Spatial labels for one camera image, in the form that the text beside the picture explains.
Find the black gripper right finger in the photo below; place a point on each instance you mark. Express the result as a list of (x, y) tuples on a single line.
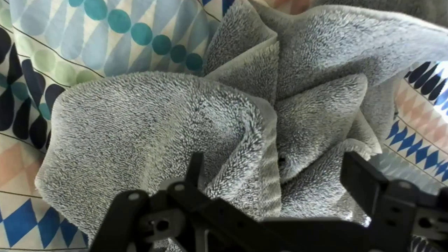
[(372, 190)]

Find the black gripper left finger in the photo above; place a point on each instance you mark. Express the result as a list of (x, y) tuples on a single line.
[(134, 218)]

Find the grey terry towel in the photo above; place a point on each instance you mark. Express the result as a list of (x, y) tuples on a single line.
[(140, 126)]

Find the blue geometric patterned bedspread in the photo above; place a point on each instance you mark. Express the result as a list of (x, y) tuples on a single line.
[(92, 28)]

